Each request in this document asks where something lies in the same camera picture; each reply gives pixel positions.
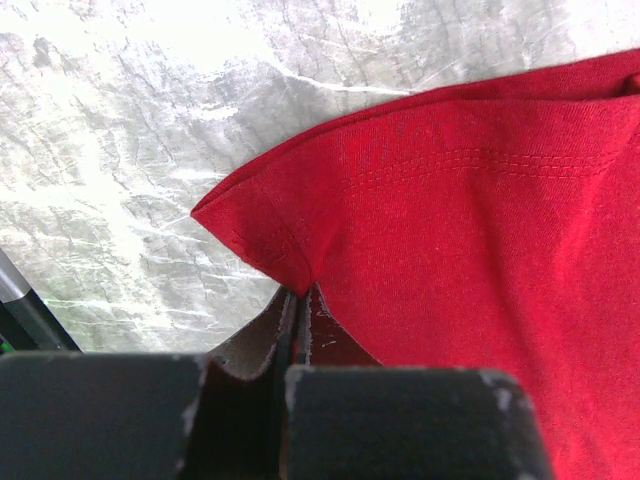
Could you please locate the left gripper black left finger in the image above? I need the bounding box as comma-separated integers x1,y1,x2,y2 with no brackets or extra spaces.
1,289,298,479

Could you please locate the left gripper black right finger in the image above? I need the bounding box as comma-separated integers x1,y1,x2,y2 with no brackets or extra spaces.
284,289,553,479

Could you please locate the red t-shirt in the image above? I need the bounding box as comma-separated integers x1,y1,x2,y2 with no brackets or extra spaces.
192,50,639,479

